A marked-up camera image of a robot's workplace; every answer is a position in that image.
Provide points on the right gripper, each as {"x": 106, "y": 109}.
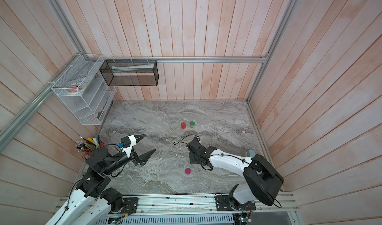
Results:
{"x": 191, "y": 158}

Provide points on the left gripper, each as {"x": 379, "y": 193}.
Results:
{"x": 143, "y": 159}

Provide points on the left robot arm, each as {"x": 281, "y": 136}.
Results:
{"x": 91, "y": 198}

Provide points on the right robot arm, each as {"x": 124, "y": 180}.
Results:
{"x": 263, "y": 182}

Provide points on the bundle of pencils and pens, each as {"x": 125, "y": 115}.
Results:
{"x": 87, "y": 144}

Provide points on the red pencil cup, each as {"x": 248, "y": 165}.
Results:
{"x": 87, "y": 154}

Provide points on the tape roll on shelf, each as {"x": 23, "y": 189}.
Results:
{"x": 75, "y": 88}

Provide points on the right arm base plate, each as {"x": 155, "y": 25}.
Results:
{"x": 228, "y": 203}

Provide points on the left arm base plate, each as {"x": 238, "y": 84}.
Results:
{"x": 126, "y": 205}

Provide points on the white wire shelf rack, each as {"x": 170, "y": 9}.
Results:
{"x": 92, "y": 105}

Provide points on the black mesh wall basket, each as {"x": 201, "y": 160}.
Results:
{"x": 130, "y": 72}

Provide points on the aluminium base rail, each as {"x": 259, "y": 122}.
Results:
{"x": 172, "y": 204}

